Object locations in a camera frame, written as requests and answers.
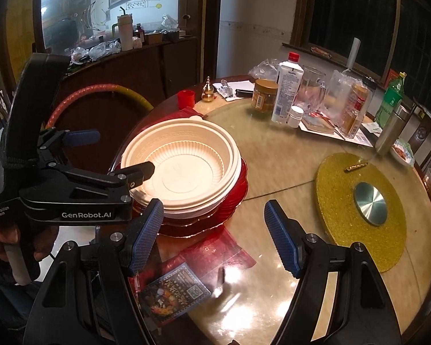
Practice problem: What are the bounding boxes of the clear glass mug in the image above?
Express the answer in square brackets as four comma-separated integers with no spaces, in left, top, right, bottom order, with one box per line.
[296,65,327,116]

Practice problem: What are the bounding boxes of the red yellow hoop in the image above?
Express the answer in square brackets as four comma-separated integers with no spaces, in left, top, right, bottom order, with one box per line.
[45,84,155,130]

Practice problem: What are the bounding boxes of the round metal disc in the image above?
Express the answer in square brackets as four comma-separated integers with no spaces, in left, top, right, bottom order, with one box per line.
[354,182,386,227]

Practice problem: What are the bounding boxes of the cream ribbed plastic bowl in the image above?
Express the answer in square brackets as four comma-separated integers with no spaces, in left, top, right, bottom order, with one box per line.
[120,120,239,202]

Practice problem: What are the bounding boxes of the tumbler with straw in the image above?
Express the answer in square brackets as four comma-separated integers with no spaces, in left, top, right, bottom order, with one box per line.
[112,6,134,51]

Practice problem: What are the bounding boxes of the red plastic wrapper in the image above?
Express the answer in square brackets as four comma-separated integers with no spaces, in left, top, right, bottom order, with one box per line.
[180,228,255,270]

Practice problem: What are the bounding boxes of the green plastic bottle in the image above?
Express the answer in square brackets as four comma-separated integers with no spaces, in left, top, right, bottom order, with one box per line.
[374,72,407,128]

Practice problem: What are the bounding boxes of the gold gourd ornament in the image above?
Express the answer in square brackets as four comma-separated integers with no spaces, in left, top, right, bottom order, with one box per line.
[201,76,216,103]

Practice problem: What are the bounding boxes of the large wall mirror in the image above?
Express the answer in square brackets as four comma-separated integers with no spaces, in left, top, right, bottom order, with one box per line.
[32,0,202,69]

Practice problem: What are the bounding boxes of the white paper roll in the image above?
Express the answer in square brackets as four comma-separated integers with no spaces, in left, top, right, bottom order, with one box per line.
[346,38,361,70]

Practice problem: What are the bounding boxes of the gold drink can pack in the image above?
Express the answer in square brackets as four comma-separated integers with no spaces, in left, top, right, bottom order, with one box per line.
[345,83,370,137]

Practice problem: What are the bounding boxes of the peanut butter jar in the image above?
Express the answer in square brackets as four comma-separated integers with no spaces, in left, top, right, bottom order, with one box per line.
[251,78,279,114]

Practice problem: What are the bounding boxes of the dark wooden sideboard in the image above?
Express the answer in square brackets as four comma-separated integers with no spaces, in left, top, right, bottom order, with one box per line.
[57,36,202,141]

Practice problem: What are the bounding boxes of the printed card pack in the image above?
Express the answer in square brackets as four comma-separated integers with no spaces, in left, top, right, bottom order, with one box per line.
[138,262,212,319]

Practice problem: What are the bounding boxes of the red plastic cup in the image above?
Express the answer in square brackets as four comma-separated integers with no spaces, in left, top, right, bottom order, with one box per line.
[177,91,195,110]

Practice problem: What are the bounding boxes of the crumpled clear plastic bag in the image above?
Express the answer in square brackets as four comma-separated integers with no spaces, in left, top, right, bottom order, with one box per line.
[249,58,281,81]

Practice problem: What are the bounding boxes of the small clear packets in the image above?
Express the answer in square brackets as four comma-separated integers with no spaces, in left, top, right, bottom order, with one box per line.
[217,78,238,100]

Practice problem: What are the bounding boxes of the steel thermos flask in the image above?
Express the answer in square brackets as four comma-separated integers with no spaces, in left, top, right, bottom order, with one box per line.
[375,105,410,155]

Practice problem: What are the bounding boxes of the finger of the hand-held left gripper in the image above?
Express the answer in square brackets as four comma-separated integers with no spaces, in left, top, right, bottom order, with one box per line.
[39,129,101,160]
[20,161,156,204]

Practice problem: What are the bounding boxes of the white foam bowl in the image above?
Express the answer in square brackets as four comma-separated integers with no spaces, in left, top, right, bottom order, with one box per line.
[129,158,244,223]

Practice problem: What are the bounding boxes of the dark wooden chair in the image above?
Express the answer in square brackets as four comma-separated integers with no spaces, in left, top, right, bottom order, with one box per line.
[406,101,431,173]

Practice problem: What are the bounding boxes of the dark window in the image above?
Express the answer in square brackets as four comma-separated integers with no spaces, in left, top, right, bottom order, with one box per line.
[291,0,431,90]

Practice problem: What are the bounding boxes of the gold glitter turntable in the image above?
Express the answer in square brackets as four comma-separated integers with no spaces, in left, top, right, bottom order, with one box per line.
[315,153,407,274]

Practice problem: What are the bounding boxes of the red glass plate with sticker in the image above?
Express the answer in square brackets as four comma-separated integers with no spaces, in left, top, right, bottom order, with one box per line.
[111,110,249,229]

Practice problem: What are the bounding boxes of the small white jar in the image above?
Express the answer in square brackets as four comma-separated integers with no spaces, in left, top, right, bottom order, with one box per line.
[286,106,305,128]

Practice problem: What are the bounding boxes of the red box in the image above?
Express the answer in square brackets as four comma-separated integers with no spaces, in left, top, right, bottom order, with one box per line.
[382,68,399,89]

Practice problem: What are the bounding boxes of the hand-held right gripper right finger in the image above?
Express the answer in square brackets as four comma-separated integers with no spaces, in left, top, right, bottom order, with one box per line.
[264,199,403,345]

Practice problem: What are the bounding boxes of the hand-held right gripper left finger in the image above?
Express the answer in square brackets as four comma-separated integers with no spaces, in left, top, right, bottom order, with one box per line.
[23,199,165,345]

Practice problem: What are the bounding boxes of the blue white plate with food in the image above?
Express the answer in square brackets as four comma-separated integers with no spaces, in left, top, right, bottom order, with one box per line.
[391,140,415,166]

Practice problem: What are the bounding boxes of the printed paper sheet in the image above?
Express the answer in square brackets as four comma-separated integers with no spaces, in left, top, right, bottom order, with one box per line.
[345,129,376,148]

